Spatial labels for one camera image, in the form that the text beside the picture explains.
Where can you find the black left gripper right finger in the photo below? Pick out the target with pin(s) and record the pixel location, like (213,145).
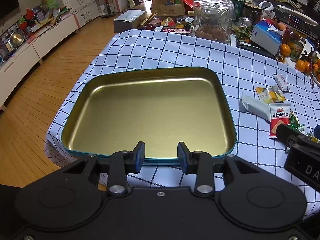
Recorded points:
(198,163)

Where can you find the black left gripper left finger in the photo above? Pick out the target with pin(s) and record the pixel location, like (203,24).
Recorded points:
(121,164)

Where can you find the green foil candy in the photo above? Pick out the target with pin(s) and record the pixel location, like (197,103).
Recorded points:
(295,124)

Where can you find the red white hawthorn bar packet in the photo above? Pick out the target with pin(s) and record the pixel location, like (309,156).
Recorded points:
(280,113)

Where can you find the yellow silver pastry packet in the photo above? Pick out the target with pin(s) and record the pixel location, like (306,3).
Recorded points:
(270,95)

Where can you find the white plain snack packet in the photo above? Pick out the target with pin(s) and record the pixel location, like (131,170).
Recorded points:
(255,106)

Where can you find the small white hawthorn stick packet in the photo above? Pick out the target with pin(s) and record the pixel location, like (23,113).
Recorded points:
(281,82)

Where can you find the gold teal tin tray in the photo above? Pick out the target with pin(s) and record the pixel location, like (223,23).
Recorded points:
(160,107)

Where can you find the white blue checkered tablecloth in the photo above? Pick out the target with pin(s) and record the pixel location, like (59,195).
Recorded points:
(239,71)

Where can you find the loose orange mandarin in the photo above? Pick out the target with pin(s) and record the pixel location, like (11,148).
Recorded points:
(285,50)

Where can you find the glass jar with yellow label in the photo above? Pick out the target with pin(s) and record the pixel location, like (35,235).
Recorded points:
(296,42)

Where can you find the black snack package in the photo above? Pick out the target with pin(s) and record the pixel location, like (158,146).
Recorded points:
(257,50)

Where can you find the blue white tissue pack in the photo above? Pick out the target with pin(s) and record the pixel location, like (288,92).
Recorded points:
(267,36)

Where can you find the pile of red snack packets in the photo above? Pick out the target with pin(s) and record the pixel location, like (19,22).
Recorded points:
(182,25)

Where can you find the white tv cabinet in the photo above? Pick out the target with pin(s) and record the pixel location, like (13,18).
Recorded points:
(30,53)

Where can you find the grey cardboard box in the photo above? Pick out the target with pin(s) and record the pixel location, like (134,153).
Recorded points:
(130,19)

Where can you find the large glass cookie jar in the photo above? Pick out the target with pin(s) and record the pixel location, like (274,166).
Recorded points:
(213,20)

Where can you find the metal bowl on cabinet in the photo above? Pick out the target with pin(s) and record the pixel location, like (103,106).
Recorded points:
(17,37)

